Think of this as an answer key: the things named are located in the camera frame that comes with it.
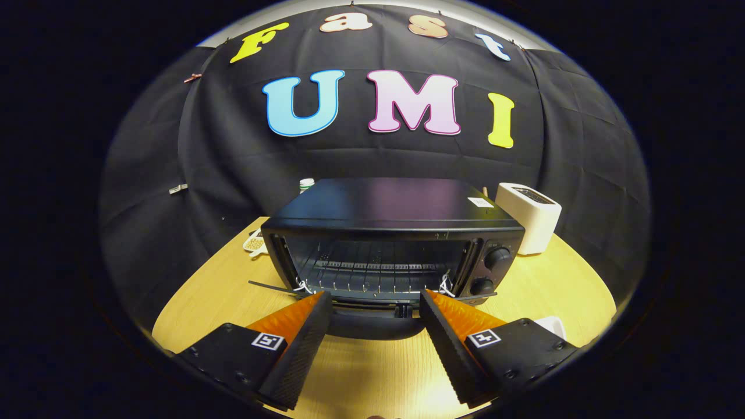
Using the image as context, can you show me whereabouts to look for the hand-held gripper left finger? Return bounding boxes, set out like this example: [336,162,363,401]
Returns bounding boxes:
[175,291,334,411]

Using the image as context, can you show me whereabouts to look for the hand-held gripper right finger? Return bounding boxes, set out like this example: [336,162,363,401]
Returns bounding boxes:
[419,289,580,408]

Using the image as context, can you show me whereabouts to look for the white square plate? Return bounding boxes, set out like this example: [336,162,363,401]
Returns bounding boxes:
[534,316,567,341]

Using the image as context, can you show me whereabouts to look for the black toaster oven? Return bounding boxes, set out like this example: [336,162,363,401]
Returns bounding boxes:
[247,177,526,341]

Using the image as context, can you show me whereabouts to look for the white pop-up toaster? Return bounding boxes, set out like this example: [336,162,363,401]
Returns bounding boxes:
[495,182,563,256]

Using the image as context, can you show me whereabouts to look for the small white dish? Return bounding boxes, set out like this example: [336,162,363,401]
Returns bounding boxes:
[242,229,269,260]

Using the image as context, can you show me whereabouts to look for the black backdrop cloth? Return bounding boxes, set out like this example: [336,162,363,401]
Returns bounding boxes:
[98,3,651,332]

